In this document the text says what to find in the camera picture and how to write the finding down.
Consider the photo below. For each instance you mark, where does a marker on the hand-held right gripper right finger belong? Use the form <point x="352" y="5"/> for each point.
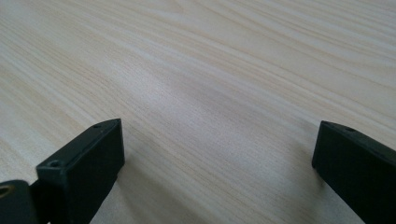
<point x="361" y="174"/>

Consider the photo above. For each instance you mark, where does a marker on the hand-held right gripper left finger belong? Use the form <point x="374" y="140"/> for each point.
<point x="84" y="174"/>

